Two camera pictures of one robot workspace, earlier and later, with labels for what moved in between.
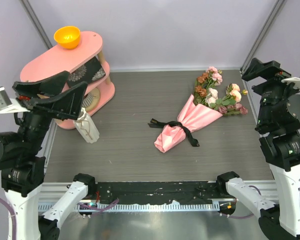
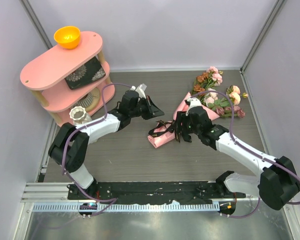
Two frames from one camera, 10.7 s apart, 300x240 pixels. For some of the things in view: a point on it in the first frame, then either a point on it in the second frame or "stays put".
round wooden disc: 95,92 stays put
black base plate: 161,192 stays put
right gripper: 268,70 → 181,118
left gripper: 64,103 → 152,110
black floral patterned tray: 88,72 stays put
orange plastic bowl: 67,37 stays put
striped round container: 87,100 stays put
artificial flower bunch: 206,92 stays put
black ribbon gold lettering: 155,124 → 177,137
